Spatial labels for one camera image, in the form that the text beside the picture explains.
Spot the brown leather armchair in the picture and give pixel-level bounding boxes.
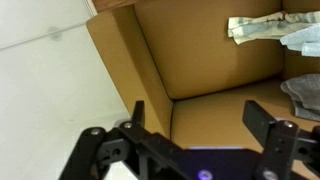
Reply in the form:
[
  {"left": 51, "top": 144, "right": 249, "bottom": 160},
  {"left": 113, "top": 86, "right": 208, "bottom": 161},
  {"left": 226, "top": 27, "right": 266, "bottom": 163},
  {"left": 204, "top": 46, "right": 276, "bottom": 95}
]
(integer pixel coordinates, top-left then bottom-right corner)
[{"left": 87, "top": 0, "right": 320, "bottom": 150}]

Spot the grey terry towel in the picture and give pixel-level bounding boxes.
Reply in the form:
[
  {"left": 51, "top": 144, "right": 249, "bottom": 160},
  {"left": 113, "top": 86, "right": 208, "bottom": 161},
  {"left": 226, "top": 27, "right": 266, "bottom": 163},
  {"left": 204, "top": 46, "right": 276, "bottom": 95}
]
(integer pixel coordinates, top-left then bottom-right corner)
[{"left": 280, "top": 73, "right": 320, "bottom": 121}]

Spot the striped patterned towel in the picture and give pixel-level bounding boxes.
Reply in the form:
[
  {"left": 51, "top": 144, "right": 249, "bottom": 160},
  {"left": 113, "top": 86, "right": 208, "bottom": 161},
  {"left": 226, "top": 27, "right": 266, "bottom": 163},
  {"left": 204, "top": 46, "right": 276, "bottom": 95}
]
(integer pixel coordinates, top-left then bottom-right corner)
[{"left": 227, "top": 11, "right": 320, "bottom": 45}]

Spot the light blue towel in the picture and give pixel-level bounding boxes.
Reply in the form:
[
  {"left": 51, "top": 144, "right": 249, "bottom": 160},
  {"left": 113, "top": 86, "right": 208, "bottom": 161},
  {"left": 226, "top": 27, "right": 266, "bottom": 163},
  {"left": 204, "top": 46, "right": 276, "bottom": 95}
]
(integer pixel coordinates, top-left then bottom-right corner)
[{"left": 280, "top": 24, "right": 320, "bottom": 57}]

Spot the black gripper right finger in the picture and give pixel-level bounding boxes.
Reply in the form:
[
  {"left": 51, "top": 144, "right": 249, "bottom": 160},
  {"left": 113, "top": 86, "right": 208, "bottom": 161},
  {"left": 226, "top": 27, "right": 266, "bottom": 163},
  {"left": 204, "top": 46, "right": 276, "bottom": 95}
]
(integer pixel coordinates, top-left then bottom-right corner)
[{"left": 242, "top": 100, "right": 277, "bottom": 146}]

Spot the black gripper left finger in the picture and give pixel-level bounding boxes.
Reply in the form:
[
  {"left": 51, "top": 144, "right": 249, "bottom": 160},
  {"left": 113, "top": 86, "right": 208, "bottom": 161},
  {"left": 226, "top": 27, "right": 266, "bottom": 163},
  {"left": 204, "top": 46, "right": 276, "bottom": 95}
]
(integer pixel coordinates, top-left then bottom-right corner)
[{"left": 131, "top": 101, "right": 145, "bottom": 127}]

